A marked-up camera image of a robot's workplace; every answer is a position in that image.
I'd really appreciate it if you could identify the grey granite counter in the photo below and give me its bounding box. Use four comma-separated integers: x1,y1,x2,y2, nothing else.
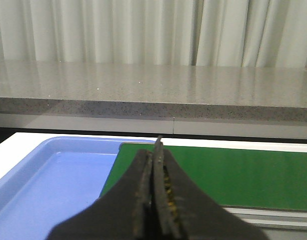
0,60,307,140

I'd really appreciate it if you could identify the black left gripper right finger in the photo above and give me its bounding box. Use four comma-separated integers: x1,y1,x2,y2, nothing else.
152,137,268,240

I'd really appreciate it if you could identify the green belt conveyor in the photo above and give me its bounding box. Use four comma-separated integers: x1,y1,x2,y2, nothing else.
101,143,307,231

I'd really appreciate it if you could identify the white curtain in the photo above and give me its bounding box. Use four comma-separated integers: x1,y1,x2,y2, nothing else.
0,0,307,68

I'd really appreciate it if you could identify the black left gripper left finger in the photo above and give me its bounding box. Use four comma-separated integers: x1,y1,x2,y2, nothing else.
47,149,149,240

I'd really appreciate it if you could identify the blue plastic tray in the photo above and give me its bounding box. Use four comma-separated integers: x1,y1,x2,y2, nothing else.
0,136,158,240

